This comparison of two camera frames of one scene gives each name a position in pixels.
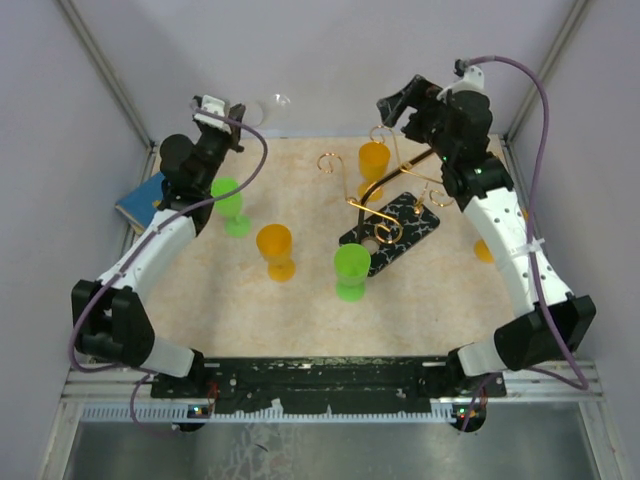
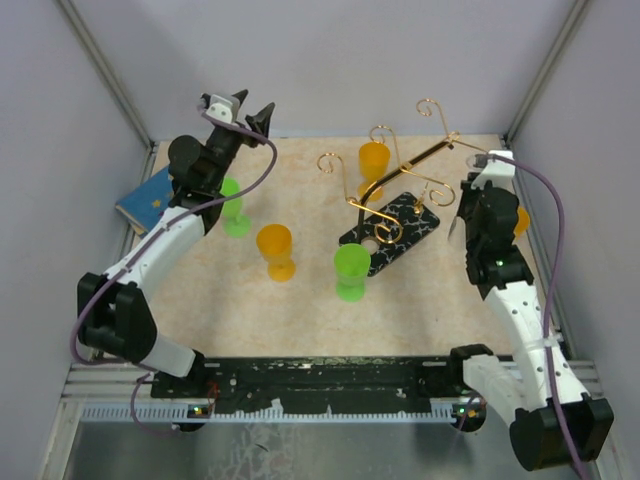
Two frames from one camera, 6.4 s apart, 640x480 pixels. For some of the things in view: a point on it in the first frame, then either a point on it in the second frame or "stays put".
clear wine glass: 266,109 -> 457,236
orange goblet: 274,243 stays put
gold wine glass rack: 397,213 stays put
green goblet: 236,225 stays put
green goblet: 352,262 stays put
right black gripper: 417,93 -> 467,193
